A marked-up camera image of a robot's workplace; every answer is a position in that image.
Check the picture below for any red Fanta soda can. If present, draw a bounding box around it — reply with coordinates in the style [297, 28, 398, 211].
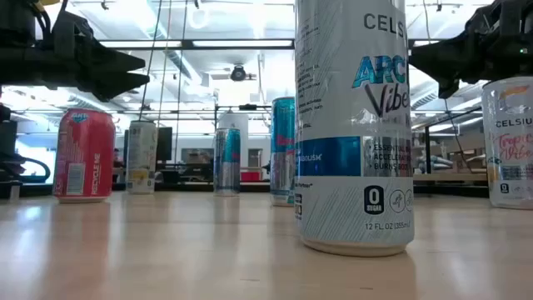
[52, 107, 117, 204]

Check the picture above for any knotted hanging cable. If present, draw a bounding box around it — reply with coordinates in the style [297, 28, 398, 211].
[422, 0, 475, 174]

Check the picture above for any blue silver Red Bull can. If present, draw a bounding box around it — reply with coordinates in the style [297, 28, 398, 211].
[212, 127, 242, 198]
[269, 96, 296, 208]

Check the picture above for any black curved tube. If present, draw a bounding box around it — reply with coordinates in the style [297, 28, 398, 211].
[0, 152, 52, 185]

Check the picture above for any black ceiling dome camera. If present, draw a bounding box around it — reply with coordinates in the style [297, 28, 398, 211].
[229, 64, 247, 83]

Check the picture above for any cardboard box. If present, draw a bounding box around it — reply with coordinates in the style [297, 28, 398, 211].
[185, 152, 212, 164]

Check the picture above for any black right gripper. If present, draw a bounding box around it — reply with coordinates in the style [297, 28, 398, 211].
[409, 24, 533, 100]

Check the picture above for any white yellow-print beverage can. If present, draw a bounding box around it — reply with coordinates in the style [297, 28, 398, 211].
[126, 119, 158, 195]

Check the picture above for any black overhead beam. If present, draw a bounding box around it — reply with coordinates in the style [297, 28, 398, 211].
[97, 38, 445, 52]

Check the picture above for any raised wooden shelf board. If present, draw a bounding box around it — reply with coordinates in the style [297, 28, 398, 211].
[413, 172, 489, 183]

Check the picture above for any white blue Celsius Arctic can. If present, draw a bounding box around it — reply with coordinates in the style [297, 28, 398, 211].
[294, 0, 416, 258]

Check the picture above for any white Celsius Tropical Vibe can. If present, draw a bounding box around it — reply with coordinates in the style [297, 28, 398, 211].
[481, 76, 533, 211]

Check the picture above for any person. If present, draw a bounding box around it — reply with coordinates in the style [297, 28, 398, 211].
[112, 148, 126, 173]

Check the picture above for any black hanging cable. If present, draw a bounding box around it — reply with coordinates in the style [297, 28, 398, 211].
[138, 0, 163, 122]
[173, 0, 188, 164]

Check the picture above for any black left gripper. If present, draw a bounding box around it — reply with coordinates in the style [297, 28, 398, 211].
[0, 39, 151, 103]

